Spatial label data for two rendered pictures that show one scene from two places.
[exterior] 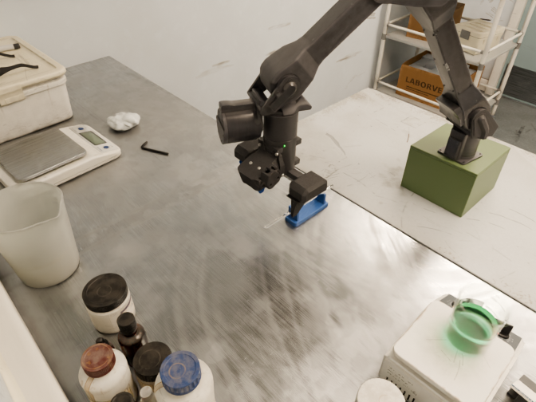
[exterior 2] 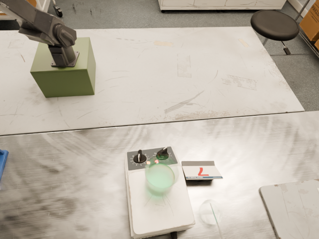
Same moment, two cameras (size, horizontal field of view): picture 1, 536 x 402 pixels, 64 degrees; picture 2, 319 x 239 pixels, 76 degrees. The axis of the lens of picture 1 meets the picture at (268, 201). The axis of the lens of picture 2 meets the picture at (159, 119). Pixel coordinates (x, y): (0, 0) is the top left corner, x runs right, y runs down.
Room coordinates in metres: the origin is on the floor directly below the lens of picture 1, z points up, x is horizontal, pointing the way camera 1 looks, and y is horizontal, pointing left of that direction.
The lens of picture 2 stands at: (0.28, -0.15, 1.42)
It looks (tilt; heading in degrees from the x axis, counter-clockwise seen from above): 56 degrees down; 298
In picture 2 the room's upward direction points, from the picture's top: 8 degrees clockwise
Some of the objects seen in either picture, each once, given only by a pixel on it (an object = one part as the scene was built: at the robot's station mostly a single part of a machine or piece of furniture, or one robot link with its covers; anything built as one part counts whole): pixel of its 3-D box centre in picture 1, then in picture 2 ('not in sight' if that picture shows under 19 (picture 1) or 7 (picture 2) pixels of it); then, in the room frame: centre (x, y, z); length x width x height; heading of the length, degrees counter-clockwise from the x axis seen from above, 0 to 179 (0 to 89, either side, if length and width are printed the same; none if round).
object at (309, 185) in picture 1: (279, 153); not in sight; (0.63, -0.02, 1.08); 0.19 x 0.06 x 0.08; 42
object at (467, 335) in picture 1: (475, 323); (162, 178); (0.33, -0.27, 1.03); 0.07 x 0.06 x 0.08; 19
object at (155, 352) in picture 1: (155, 368); not in sight; (0.32, 0.16, 0.93); 0.05 x 0.05 x 0.06
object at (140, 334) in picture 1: (132, 338); not in sight; (0.35, 0.20, 0.95); 0.04 x 0.04 x 0.10
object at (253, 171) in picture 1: (262, 167); not in sight; (0.59, 0.01, 1.08); 0.07 x 0.07 x 0.06; 45
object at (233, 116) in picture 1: (256, 105); not in sight; (0.61, 0.02, 1.18); 0.12 x 0.08 x 0.11; 107
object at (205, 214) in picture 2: not in sight; (210, 212); (0.20, -0.30, 0.91); 0.06 x 0.06 x 0.02
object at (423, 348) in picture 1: (453, 351); (159, 197); (0.31, -0.25, 0.98); 0.12 x 0.12 x 0.01; 45
